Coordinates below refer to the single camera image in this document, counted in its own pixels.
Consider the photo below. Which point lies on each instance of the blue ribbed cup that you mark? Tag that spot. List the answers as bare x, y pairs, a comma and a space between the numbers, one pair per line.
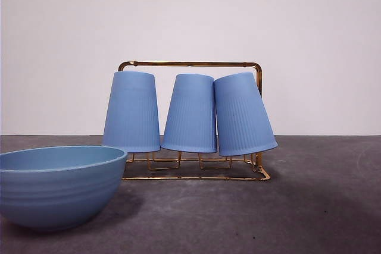
242, 117
131, 114
189, 117

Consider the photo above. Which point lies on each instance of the blue bowl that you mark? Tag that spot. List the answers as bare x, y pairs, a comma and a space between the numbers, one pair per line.
59, 194

